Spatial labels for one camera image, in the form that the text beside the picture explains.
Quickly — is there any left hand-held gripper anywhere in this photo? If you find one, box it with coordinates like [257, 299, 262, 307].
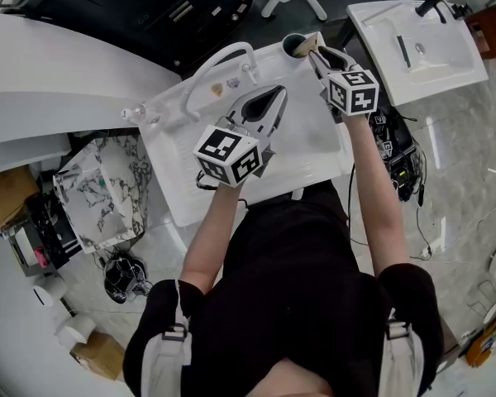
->
[192, 84, 290, 189]

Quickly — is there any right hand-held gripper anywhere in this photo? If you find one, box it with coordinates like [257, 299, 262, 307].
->
[307, 45, 381, 124]

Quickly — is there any brown paper sachet packet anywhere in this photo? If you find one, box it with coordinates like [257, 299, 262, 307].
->
[293, 32, 320, 60]

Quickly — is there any teal cup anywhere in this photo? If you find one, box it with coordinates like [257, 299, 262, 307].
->
[281, 32, 309, 60]

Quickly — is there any person's right forearm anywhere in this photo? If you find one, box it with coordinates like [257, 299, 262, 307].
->
[342, 112, 410, 280]

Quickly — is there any person's left forearm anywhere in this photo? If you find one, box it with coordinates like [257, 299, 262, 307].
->
[179, 182, 243, 295]

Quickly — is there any white ceramic sink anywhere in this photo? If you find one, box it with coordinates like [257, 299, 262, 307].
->
[138, 31, 356, 227]

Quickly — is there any white curved faucet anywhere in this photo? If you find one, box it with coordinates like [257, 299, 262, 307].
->
[180, 41, 260, 122]

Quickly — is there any black stick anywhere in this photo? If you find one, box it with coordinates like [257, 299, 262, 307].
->
[396, 35, 411, 70]

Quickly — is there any white rectangular sink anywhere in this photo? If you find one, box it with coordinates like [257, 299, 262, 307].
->
[346, 0, 489, 108]

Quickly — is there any black faucet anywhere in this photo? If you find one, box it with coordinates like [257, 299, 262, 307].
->
[415, 0, 448, 25]

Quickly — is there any clear plastic bottle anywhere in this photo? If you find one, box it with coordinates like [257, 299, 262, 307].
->
[121, 102, 163, 127]

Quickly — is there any reddish wooden cabinet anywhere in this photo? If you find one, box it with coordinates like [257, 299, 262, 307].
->
[465, 4, 496, 60]

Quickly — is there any black cabinet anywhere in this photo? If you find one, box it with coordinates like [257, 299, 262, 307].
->
[20, 0, 255, 74]

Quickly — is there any person's black clothed body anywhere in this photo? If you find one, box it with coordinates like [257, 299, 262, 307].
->
[122, 179, 446, 397]

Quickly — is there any marble patterned sink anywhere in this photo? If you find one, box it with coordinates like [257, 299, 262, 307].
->
[52, 135, 152, 255]

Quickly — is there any white curved counter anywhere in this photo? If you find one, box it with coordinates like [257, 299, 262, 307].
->
[0, 11, 183, 177]

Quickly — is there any chrome faucet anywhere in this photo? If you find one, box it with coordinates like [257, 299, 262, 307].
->
[52, 170, 80, 203]

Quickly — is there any black cluttered shelf cart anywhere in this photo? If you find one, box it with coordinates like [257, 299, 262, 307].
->
[7, 198, 84, 279]

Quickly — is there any large cardboard box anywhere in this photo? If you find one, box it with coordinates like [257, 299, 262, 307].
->
[0, 166, 41, 239]

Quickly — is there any white roll with black slit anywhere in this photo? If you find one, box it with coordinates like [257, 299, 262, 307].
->
[31, 274, 68, 308]

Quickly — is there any plain white roll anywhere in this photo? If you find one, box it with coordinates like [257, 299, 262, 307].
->
[56, 314, 97, 347]

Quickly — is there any small cardboard box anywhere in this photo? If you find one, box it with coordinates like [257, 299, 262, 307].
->
[69, 331, 128, 383]

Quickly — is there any orange object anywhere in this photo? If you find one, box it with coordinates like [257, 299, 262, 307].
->
[465, 312, 496, 367]

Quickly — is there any white faucet handle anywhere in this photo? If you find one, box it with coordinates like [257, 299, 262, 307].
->
[240, 62, 260, 87]

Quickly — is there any black equipment with cables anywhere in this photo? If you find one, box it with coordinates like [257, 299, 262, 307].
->
[370, 108, 430, 207]

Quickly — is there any person's left grey shoulder strap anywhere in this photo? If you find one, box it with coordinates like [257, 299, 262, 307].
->
[142, 279, 193, 397]

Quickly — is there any person's grey shoulder strap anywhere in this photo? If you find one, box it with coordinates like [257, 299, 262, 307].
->
[384, 308, 426, 397]
[142, 279, 193, 397]

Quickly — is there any person's right grey shoulder strap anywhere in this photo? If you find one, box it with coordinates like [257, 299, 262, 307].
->
[384, 308, 426, 397]

